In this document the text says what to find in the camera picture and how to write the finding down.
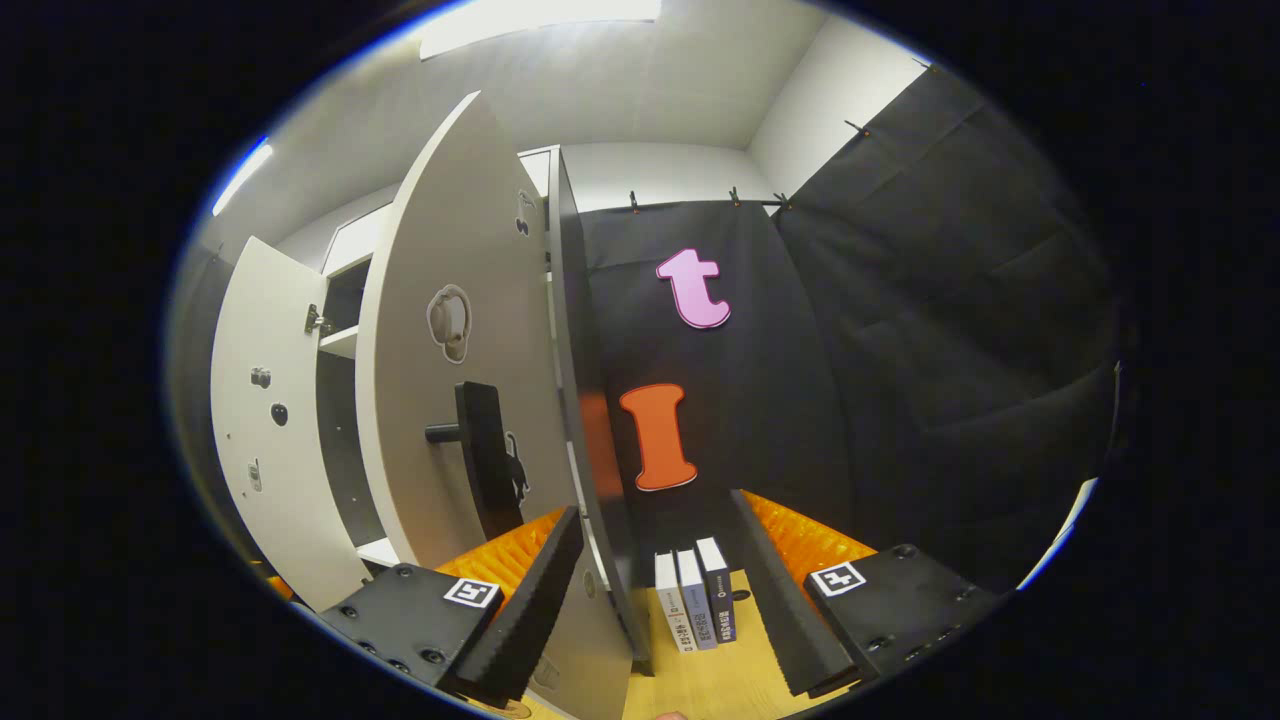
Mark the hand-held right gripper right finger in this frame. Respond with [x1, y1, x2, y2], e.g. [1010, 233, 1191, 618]
[728, 489, 1001, 699]

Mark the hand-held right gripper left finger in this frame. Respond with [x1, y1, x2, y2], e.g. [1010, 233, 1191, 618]
[318, 505, 586, 707]

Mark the light blue book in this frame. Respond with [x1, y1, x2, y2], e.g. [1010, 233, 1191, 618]
[676, 547, 719, 651]

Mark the white cabinet door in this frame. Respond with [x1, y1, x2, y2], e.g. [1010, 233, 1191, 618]
[210, 235, 376, 613]
[355, 90, 636, 720]

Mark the white book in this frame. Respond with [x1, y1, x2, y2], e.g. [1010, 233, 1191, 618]
[654, 551, 693, 654]

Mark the white and grey cabinet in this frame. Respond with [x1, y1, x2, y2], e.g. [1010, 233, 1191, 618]
[315, 145, 656, 676]

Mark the white panel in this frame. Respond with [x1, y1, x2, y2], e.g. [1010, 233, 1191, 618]
[1018, 478, 1099, 591]

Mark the ceiling light panel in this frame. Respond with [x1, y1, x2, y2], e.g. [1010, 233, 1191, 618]
[210, 140, 274, 218]
[418, 0, 663, 59]

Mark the black door handle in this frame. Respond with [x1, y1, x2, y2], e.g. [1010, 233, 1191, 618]
[425, 381, 526, 541]

